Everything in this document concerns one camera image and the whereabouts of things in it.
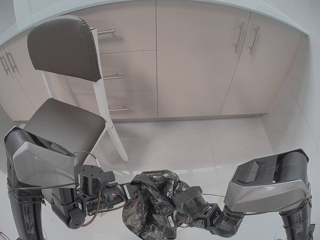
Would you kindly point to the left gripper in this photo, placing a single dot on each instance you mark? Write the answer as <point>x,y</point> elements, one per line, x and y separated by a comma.
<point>127,191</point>

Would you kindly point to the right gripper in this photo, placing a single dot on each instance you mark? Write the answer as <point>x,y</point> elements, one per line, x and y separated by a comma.
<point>170,220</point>

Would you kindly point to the black plastic bag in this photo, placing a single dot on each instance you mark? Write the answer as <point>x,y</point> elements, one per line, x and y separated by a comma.
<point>155,184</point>

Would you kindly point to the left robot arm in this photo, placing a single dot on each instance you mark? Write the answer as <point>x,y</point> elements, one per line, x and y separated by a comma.
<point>37,159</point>

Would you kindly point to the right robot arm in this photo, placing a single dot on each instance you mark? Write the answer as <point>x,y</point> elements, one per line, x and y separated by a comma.
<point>265,179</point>

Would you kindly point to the grey padded white-framed chair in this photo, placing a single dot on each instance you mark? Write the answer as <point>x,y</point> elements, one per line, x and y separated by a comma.
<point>65,49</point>

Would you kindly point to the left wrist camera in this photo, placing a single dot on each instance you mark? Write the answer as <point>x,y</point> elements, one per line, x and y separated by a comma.
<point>110,177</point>

